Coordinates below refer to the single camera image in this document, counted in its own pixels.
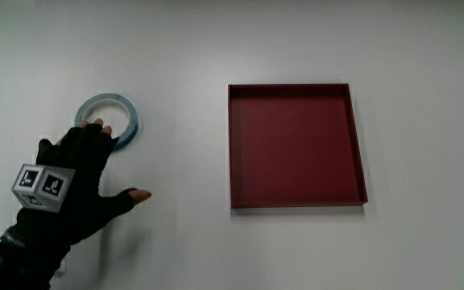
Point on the person's left hand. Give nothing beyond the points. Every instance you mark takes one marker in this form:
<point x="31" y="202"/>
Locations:
<point x="83" y="189"/>

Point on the blue tape roll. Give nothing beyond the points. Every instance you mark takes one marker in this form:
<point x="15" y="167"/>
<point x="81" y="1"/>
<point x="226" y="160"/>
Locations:
<point x="131" y="121"/>

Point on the person's left forearm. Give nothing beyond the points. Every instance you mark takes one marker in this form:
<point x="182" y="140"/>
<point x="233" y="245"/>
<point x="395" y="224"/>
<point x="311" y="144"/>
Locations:
<point x="10" y="263"/>

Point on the dark red square tray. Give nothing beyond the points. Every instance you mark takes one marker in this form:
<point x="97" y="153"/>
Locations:
<point x="292" y="149"/>

